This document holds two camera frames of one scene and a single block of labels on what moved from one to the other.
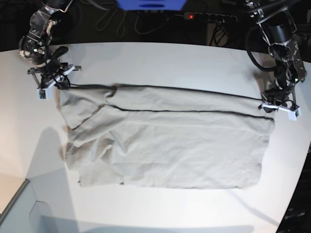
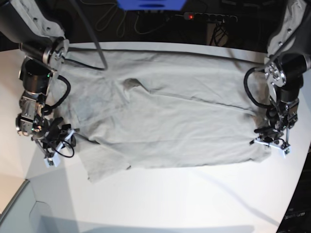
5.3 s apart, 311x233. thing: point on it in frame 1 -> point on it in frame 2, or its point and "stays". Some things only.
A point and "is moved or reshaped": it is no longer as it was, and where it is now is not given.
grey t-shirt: (161, 138) is moved or reshaped
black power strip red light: (207, 17) stays
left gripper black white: (46, 76) -> (55, 136)
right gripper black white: (278, 98) -> (268, 137)
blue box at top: (151, 5) stays
